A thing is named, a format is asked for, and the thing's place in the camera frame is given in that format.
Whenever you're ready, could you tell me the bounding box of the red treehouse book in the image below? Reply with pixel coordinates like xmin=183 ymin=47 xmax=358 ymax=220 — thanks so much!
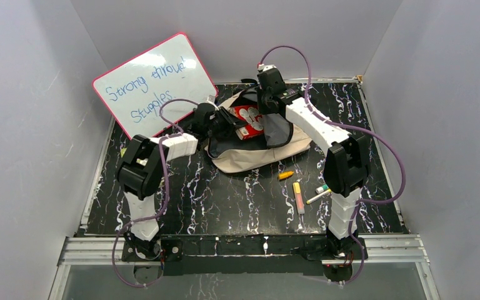
xmin=228 ymin=104 xmax=264 ymax=140

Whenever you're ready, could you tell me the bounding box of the beige backpack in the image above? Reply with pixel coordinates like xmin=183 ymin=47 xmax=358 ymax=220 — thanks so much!
xmin=204 ymin=78 xmax=313 ymax=174

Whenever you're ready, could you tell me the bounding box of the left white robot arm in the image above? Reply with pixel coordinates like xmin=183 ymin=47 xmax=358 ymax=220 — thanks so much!
xmin=116 ymin=102 xmax=247 ymax=260

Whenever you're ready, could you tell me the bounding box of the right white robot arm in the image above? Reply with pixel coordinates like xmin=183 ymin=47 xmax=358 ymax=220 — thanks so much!
xmin=257 ymin=63 xmax=370 ymax=259

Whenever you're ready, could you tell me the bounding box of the pink framed whiteboard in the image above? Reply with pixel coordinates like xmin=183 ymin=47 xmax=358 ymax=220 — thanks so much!
xmin=92 ymin=32 xmax=218 ymax=138

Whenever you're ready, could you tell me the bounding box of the orange highlighter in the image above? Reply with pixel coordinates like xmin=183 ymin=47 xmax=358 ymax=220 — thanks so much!
xmin=277 ymin=171 xmax=294 ymax=181

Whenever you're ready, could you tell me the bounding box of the yellow pink highlighter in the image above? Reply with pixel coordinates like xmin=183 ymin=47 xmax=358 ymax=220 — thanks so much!
xmin=292 ymin=182 xmax=305 ymax=215

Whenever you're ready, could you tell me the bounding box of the green white glue stick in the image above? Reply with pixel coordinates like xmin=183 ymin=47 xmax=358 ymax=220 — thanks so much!
xmin=316 ymin=184 xmax=331 ymax=194

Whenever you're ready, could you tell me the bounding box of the yellow white pen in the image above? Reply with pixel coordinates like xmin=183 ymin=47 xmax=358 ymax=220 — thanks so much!
xmin=306 ymin=189 xmax=331 ymax=204

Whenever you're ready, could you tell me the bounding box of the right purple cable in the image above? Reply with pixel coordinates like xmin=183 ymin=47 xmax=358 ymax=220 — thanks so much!
xmin=257 ymin=45 xmax=407 ymax=286

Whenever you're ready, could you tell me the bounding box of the purple cable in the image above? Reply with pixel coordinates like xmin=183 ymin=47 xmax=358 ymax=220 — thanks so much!
xmin=257 ymin=45 xmax=407 ymax=286
xmin=111 ymin=98 xmax=216 ymax=289

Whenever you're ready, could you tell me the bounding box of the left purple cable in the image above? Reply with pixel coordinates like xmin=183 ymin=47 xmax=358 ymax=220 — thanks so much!
xmin=111 ymin=98 xmax=216 ymax=289

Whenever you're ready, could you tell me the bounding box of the black base frame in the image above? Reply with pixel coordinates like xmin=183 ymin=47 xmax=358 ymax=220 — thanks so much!
xmin=121 ymin=231 xmax=369 ymax=283

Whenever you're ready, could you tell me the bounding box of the aluminium rail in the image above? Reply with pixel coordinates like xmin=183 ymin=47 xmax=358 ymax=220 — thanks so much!
xmin=58 ymin=234 xmax=430 ymax=265

